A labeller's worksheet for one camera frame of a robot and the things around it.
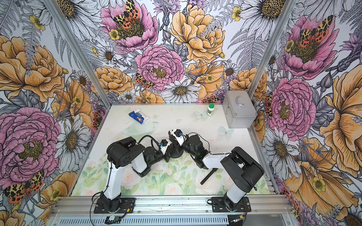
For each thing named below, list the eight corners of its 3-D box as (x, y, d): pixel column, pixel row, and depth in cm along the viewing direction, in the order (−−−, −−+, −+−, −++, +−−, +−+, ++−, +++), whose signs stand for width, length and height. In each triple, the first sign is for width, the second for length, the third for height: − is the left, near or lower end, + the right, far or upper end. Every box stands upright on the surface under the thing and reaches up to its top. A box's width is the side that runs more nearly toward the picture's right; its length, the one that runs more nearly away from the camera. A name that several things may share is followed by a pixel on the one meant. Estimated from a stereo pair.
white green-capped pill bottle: (207, 116, 116) (208, 108, 109) (206, 111, 119) (208, 103, 112) (213, 116, 116) (215, 108, 109) (212, 111, 119) (214, 103, 112)
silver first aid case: (227, 129, 109) (233, 114, 96) (221, 102, 128) (225, 87, 115) (250, 129, 109) (259, 114, 96) (240, 102, 128) (247, 87, 115)
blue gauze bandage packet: (130, 115, 116) (129, 113, 114) (138, 110, 120) (137, 107, 118) (141, 124, 111) (140, 121, 108) (149, 118, 114) (148, 115, 112)
